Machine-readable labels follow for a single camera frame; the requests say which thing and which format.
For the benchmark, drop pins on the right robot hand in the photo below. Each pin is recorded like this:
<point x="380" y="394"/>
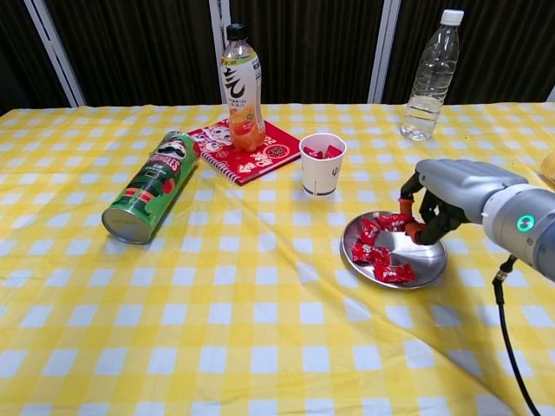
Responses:
<point x="459" y="186"/>

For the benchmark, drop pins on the red candy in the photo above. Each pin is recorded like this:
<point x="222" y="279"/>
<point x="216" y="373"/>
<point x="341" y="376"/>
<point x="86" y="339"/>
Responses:
<point x="312" y="151"/>
<point x="394" y="274"/>
<point x="370" y="253"/>
<point x="334" y="151"/>
<point x="390" y="221"/>
<point x="370" y="232"/>

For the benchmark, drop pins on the round metal plate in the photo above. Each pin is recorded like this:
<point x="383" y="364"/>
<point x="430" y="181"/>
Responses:
<point x="425" y="264"/>

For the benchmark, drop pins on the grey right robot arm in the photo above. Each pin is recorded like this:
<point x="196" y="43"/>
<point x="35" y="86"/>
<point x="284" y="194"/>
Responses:
<point x="537" y="242"/>

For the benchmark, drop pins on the white paper cup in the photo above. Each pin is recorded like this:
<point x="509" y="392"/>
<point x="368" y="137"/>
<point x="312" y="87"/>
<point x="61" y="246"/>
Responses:
<point x="318" y="173"/>

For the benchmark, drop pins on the clear water bottle white cap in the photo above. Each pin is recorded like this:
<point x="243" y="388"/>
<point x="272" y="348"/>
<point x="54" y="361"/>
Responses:
<point x="429" y="86"/>

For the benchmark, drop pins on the black pleated curtain panel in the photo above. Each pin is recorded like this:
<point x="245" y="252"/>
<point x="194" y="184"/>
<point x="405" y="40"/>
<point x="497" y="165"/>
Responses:
<point x="498" y="43"/>
<point x="17" y="52"/>
<point x="139" y="52"/>
<point x="303" y="52"/>

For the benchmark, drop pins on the red spiral notebook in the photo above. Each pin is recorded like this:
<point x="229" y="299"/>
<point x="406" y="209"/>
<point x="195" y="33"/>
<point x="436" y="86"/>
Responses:
<point x="260" y="167"/>

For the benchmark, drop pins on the orange drink bottle black cap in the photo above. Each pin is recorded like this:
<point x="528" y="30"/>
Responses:
<point x="243" y="95"/>

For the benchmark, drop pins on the yellow white checkered tablecloth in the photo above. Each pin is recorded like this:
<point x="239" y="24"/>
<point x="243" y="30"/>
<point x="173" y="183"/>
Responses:
<point x="260" y="325"/>

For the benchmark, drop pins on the green Pringles can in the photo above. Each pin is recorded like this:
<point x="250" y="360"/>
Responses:
<point x="152" y="186"/>

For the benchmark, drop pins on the white metal partition post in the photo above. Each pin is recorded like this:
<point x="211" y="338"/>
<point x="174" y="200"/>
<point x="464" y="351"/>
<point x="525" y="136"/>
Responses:
<point x="383" y="52"/>
<point x="56" y="54"/>
<point x="217" y="13"/>
<point x="552" y="94"/>

